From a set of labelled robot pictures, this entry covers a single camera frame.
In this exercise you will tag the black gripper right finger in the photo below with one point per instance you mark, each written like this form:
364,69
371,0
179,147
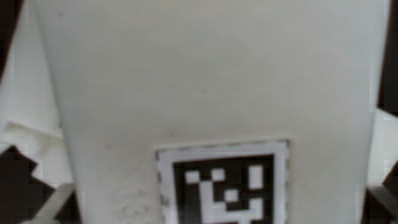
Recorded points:
381,206

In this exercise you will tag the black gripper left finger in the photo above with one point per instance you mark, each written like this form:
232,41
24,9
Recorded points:
60,211

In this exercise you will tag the white cabinet body box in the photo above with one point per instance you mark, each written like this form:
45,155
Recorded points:
29,133

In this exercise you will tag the white cabinet top block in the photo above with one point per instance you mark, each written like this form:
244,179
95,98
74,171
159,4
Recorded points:
207,83

